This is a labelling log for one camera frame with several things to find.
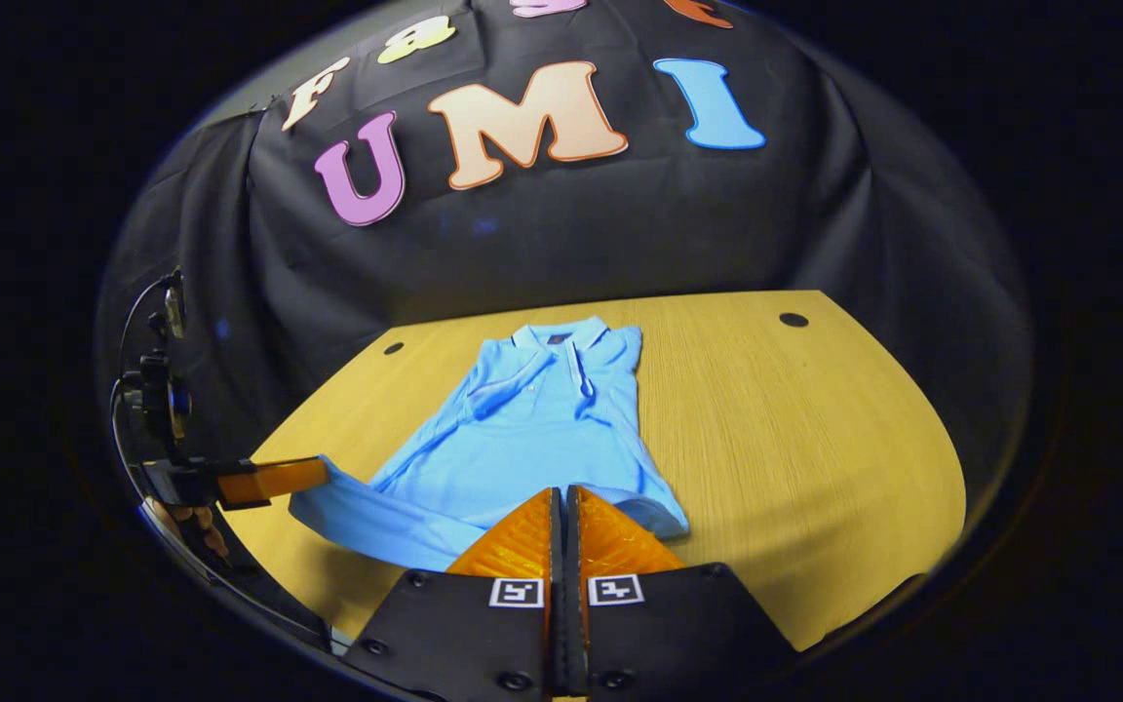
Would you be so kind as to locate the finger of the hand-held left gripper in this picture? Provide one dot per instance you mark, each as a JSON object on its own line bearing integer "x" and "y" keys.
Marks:
{"x": 269, "y": 480}

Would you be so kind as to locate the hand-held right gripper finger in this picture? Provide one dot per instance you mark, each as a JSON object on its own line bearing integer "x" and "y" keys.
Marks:
{"x": 577, "y": 634}
{"x": 556, "y": 634}

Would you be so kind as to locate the light blue polo T-shirt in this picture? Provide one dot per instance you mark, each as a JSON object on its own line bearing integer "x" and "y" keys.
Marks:
{"x": 522, "y": 439}

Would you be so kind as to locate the black backdrop cloth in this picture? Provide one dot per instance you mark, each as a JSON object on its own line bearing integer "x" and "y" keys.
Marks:
{"x": 571, "y": 224}

